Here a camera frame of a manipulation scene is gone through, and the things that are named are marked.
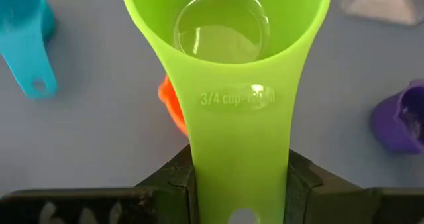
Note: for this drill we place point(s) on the green measuring cup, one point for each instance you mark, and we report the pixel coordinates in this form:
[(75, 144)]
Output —
[(238, 141)]

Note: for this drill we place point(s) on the clear plastic basket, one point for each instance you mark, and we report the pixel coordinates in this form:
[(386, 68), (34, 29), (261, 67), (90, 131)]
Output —
[(381, 2)]

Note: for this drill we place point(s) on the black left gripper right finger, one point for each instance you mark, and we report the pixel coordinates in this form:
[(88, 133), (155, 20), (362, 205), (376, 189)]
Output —
[(348, 204)]

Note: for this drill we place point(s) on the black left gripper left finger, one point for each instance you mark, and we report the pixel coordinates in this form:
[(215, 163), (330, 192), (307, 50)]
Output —
[(99, 205)]

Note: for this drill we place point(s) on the purple measuring cup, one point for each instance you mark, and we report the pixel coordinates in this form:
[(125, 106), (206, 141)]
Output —
[(387, 124)]

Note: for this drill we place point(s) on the orange measuring cup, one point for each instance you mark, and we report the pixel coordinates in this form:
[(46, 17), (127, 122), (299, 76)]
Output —
[(170, 101)]

